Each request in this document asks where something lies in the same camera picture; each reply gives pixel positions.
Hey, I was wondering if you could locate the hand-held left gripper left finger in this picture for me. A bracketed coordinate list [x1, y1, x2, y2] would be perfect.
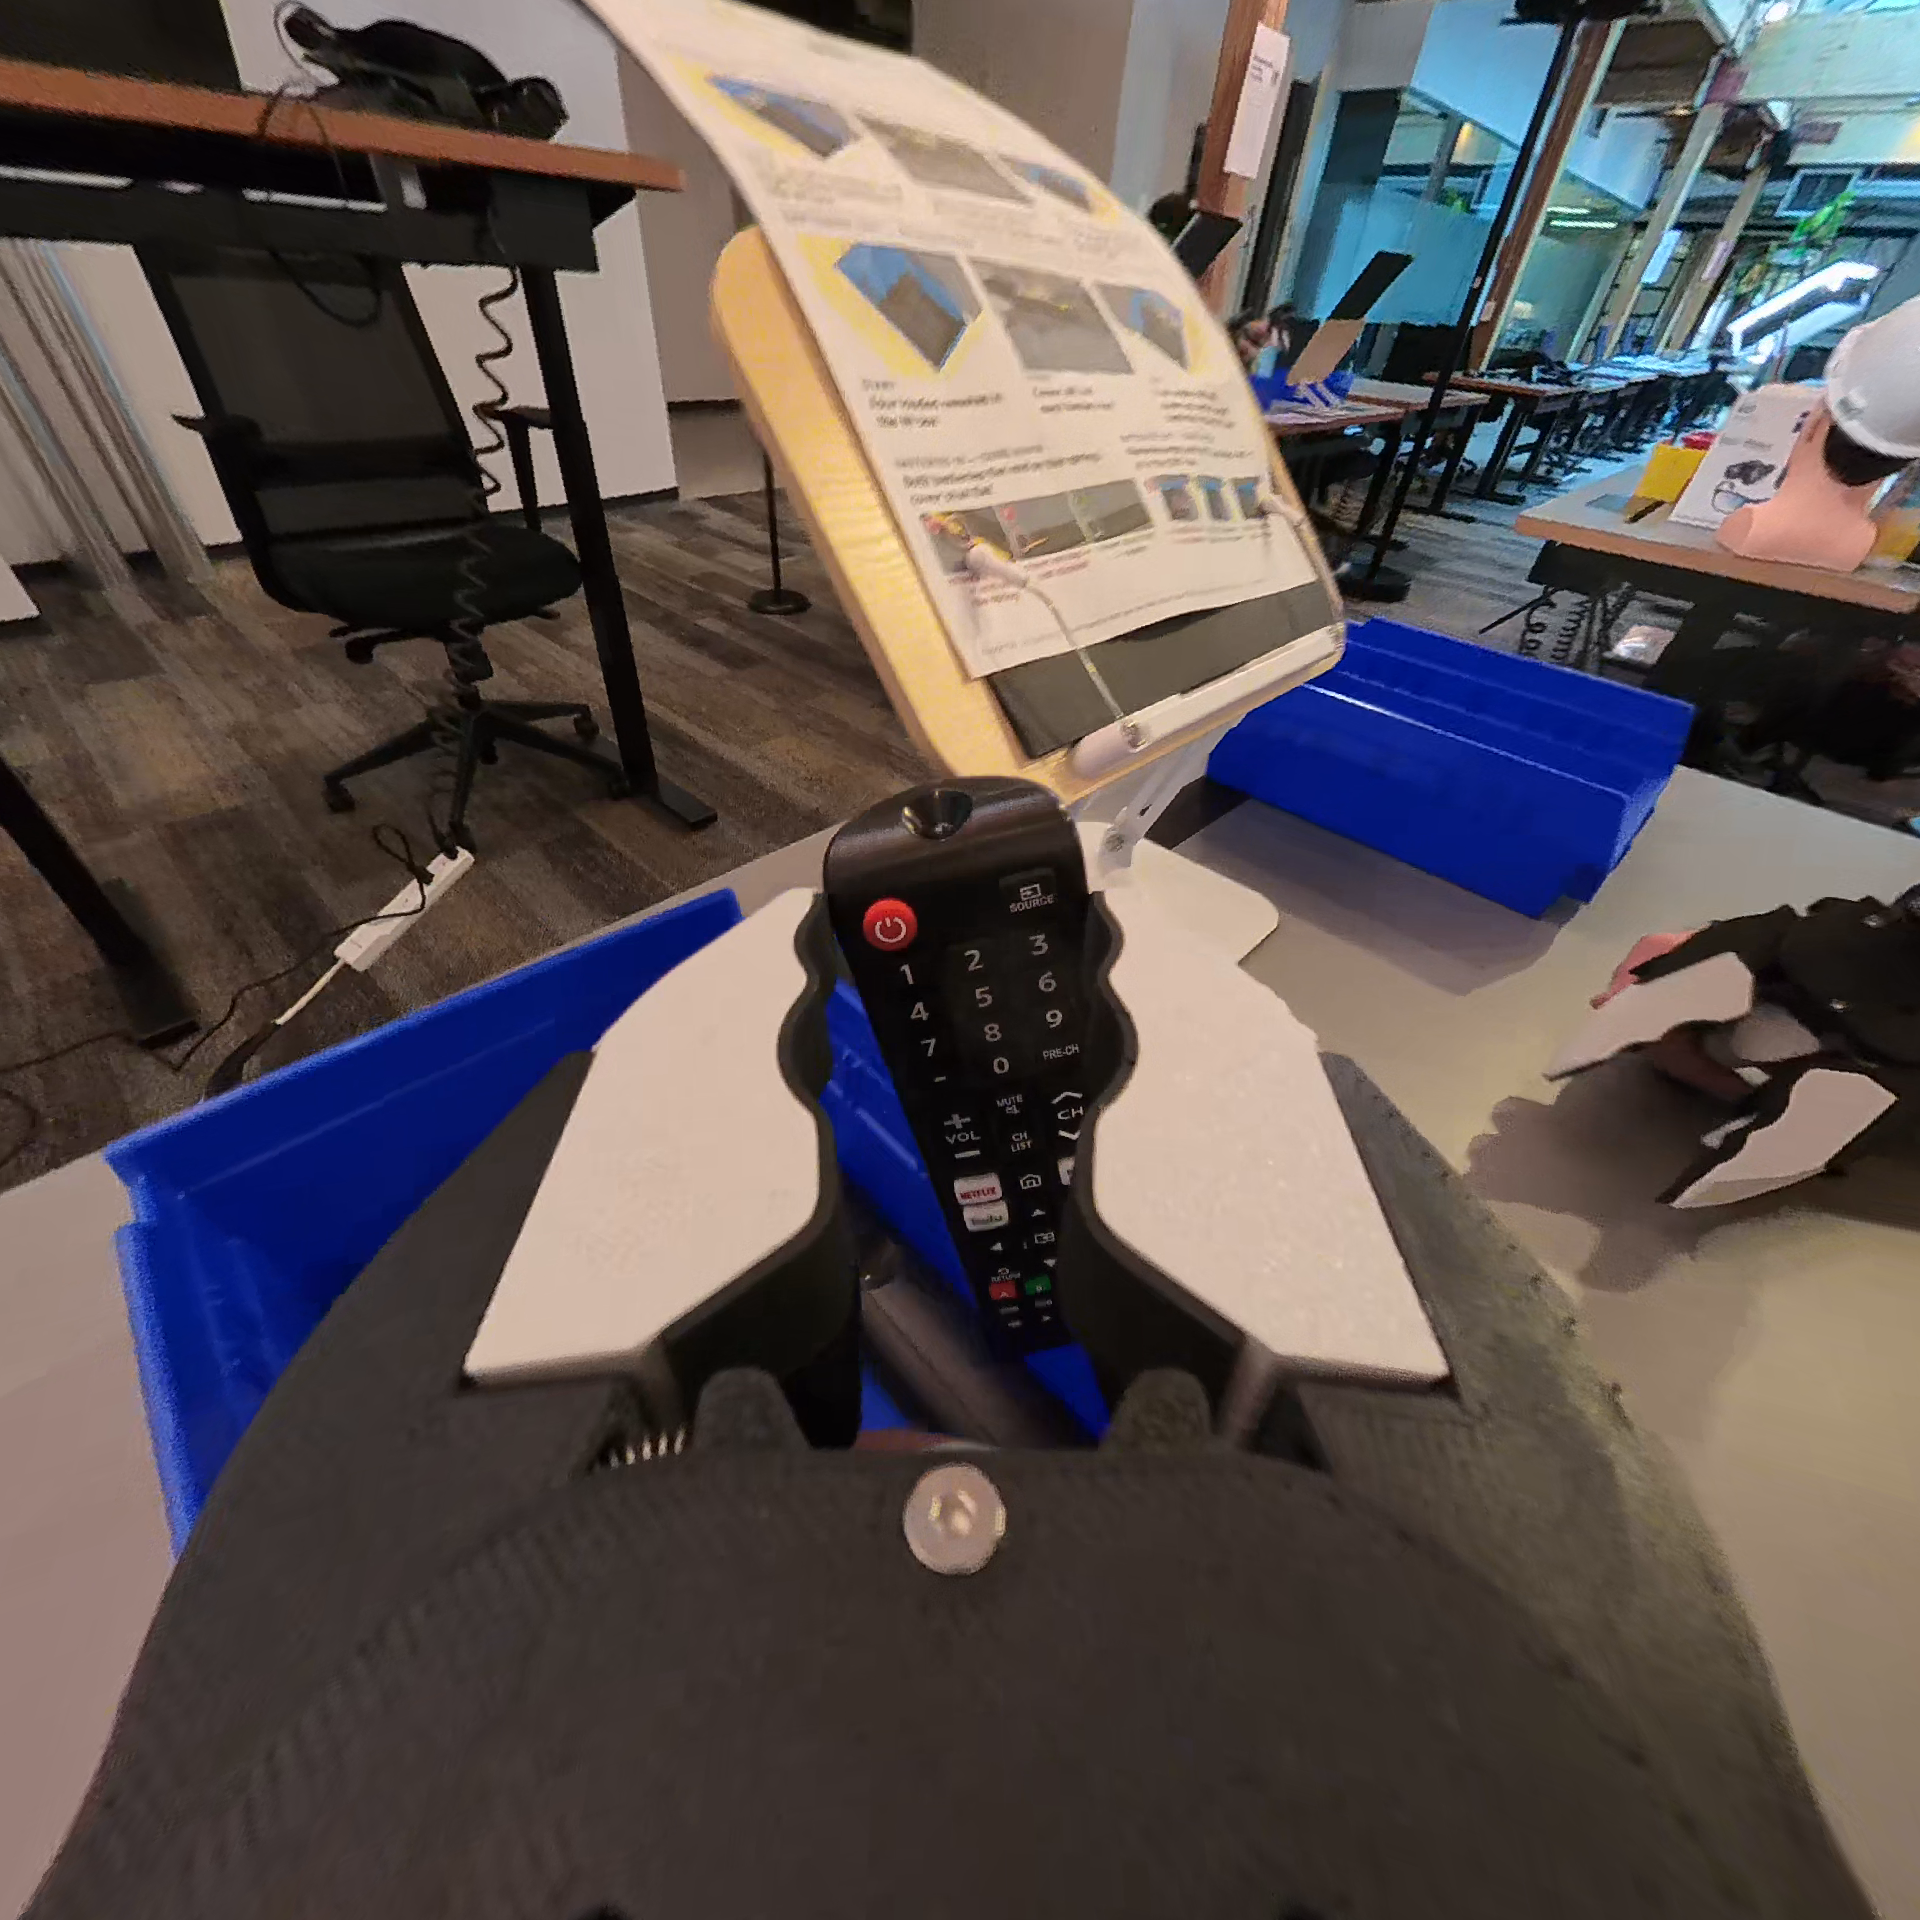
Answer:
[463, 883, 864, 1450]

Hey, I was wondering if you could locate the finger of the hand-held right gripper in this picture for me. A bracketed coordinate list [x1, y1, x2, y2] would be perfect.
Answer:
[1661, 1063, 1898, 1211]
[1544, 952, 1760, 1087]

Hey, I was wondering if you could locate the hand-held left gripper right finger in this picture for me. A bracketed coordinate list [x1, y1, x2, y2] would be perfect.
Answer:
[1056, 888, 1453, 1450]

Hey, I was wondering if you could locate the blue plastic bin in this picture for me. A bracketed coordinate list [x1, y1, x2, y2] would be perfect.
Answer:
[1207, 616, 1695, 920]
[104, 883, 1118, 1556]

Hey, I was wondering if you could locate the grey desk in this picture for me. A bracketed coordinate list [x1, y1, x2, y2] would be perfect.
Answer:
[0, 749, 1920, 1920]

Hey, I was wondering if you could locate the brown top standing desk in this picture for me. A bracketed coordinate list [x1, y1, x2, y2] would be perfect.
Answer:
[0, 60, 683, 272]

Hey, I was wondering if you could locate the white power strip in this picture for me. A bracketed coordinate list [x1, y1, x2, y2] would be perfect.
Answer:
[334, 846, 479, 973]

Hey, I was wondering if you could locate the pink mannequin head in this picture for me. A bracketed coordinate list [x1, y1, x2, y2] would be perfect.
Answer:
[1714, 397, 1907, 570]

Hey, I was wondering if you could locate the wooden top table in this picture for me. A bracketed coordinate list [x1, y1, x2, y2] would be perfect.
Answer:
[1515, 466, 1920, 620]

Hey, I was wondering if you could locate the white product box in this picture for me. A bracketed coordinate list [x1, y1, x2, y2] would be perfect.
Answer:
[1669, 382, 1854, 531]

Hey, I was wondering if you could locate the black pole stand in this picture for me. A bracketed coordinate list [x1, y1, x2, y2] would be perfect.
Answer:
[1336, 0, 1593, 603]

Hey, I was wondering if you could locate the black table leg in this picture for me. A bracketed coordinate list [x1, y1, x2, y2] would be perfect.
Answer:
[518, 262, 722, 832]

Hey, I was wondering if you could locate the black floor stand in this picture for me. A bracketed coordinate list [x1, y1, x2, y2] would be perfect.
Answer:
[746, 449, 815, 620]

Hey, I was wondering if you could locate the white hard hat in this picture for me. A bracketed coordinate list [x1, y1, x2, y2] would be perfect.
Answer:
[1823, 293, 1920, 460]

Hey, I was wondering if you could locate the row of work tables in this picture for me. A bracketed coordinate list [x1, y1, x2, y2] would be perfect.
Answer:
[1274, 352, 1740, 512]

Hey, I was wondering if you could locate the white paper notice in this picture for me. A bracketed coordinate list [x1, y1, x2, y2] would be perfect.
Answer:
[1222, 22, 1290, 182]

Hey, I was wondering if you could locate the printed instruction sheet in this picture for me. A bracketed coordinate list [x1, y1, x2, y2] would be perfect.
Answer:
[576, 0, 1347, 681]

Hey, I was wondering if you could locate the black headset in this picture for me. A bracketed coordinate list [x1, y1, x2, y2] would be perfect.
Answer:
[276, 0, 571, 139]

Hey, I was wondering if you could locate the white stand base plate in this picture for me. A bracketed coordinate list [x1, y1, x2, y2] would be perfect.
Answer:
[1067, 731, 1281, 965]

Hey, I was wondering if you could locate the coiled black cable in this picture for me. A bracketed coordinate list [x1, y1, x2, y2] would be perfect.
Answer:
[448, 262, 530, 724]

